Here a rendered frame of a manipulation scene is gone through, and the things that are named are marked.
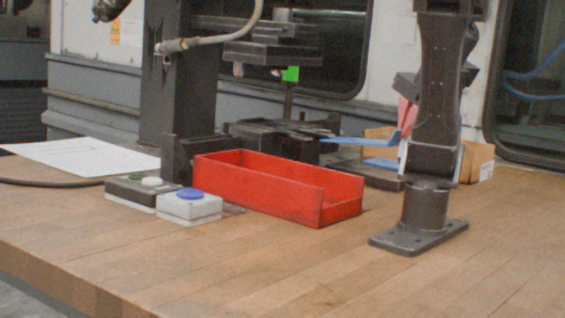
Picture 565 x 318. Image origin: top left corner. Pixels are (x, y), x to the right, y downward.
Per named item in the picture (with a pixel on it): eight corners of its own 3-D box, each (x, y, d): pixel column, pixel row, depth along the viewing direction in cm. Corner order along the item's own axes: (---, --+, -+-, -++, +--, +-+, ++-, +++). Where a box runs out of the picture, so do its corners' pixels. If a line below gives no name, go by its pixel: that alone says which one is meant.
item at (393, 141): (395, 148, 105) (396, 129, 105) (319, 141, 115) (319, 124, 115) (415, 145, 111) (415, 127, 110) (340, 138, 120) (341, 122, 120)
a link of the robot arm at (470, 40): (430, 51, 107) (451, 13, 104) (461, 68, 106) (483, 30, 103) (424, 57, 100) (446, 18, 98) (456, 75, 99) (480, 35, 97)
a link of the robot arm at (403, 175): (403, 134, 94) (397, 139, 89) (466, 142, 91) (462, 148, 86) (398, 176, 96) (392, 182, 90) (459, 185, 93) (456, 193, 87)
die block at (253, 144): (257, 179, 117) (261, 138, 115) (217, 168, 123) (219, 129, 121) (319, 166, 133) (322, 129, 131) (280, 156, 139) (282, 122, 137)
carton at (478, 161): (468, 189, 127) (474, 151, 125) (359, 165, 141) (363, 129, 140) (491, 180, 137) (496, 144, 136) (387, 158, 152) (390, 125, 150)
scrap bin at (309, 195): (318, 230, 90) (322, 188, 89) (191, 191, 105) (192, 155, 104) (361, 214, 100) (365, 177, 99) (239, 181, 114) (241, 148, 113)
